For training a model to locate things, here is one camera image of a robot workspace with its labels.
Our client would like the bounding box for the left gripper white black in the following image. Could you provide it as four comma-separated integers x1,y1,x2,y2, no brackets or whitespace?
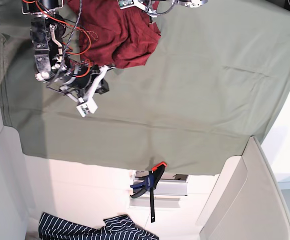
117,0,177,24

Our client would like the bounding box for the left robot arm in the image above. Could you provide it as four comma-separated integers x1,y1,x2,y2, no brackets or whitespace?
117,0,208,24

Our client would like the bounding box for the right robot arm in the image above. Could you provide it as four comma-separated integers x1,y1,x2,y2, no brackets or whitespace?
22,0,115,117

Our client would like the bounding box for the blue black bar clamp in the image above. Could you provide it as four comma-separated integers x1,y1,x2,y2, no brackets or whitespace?
130,161,167,223

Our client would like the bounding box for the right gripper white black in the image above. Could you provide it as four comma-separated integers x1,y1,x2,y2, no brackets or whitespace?
45,63,115,118

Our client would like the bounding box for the red T-shirt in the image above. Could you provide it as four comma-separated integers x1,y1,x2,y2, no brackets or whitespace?
79,0,161,69

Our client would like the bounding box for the aluminium table frame rail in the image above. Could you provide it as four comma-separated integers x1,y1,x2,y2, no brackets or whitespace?
129,171,189,210

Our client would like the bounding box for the green table cloth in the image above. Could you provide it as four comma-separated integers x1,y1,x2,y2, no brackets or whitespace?
0,0,290,175

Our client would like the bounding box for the white partition panel right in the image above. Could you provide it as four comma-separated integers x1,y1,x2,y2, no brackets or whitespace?
197,136,290,240

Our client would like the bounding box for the navy striped shirt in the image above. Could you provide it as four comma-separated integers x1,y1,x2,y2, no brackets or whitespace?
37,212,160,240

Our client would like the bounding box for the white partition panel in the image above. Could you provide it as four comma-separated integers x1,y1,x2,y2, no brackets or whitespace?
197,136,290,240
0,109,33,240

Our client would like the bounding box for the white partition panel left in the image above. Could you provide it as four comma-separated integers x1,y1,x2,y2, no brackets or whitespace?
0,109,33,240

